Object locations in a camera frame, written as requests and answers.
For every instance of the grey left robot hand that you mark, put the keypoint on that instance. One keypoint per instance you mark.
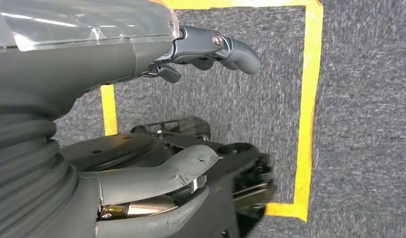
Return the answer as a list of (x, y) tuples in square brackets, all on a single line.
[(74, 62)]

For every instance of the yellow floor tape square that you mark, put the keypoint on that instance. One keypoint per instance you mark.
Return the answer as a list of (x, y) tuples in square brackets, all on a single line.
[(309, 98)]

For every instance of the black robot foot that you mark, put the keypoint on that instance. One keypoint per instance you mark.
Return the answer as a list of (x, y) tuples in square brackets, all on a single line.
[(222, 197)]

